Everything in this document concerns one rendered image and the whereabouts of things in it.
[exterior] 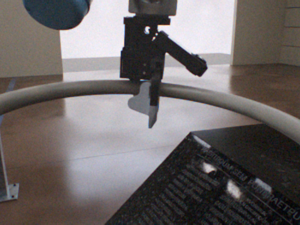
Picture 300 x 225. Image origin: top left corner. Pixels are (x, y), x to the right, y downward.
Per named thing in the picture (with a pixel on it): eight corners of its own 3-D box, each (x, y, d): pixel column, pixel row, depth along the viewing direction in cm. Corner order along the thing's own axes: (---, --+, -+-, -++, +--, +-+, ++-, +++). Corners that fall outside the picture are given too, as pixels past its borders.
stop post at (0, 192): (18, 184, 205) (-4, 18, 174) (17, 200, 187) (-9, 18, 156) (-13, 189, 199) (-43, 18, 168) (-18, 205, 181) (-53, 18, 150)
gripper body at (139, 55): (125, 73, 64) (128, 14, 60) (166, 76, 63) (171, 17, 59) (119, 82, 57) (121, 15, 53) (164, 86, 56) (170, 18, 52)
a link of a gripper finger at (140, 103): (127, 126, 61) (130, 80, 60) (156, 129, 61) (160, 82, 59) (124, 128, 58) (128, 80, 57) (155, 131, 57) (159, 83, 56)
